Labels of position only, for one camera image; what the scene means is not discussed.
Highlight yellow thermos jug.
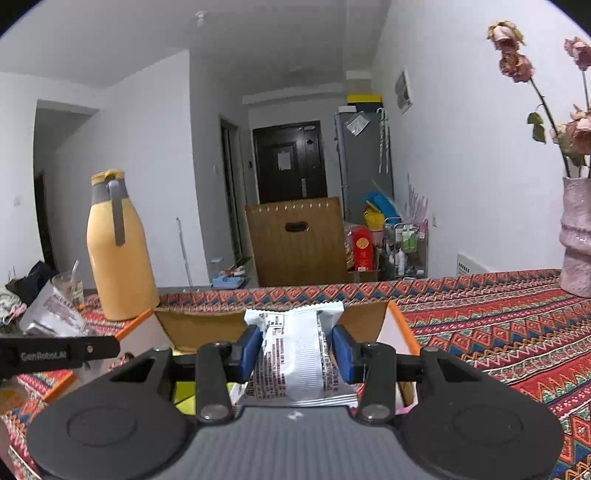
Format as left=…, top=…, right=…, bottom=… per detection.
left=86, top=169, right=159, bottom=321

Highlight red gift bag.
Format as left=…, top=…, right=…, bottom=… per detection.
left=352, top=226, right=374, bottom=271

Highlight dried pink roses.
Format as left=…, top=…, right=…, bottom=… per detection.
left=485, top=20, right=591, bottom=179

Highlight yellow box on fridge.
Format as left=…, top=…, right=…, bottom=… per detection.
left=346, top=94, right=383, bottom=104

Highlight patterned red tablecloth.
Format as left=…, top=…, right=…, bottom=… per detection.
left=0, top=268, right=591, bottom=480

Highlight grey refrigerator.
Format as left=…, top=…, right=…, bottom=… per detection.
left=334, top=112, right=394, bottom=224

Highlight pink ceramic vase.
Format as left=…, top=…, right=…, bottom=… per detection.
left=559, top=178, right=591, bottom=298

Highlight lime green snack packet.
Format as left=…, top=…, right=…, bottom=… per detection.
left=174, top=381, right=197, bottom=416

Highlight glass cup with drink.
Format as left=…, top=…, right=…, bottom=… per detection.
left=51, top=260, right=85, bottom=308

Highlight white snack packet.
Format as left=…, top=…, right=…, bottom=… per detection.
left=229, top=301, right=358, bottom=408

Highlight white wall panel box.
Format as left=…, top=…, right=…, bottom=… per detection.
left=394, top=68, right=413, bottom=114

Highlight red cardboard snack box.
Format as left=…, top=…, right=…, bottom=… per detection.
left=41, top=301, right=423, bottom=416

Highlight wire storage cart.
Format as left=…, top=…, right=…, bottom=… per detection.
left=383, top=217, right=429, bottom=280

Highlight dark entrance door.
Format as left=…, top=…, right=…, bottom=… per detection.
left=252, top=121, right=328, bottom=204

